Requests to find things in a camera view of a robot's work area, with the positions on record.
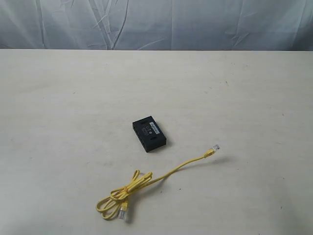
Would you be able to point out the black network switch box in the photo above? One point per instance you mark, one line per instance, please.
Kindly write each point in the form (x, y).
(149, 134)

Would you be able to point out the grey backdrop cloth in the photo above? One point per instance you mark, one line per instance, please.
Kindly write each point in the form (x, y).
(157, 24)

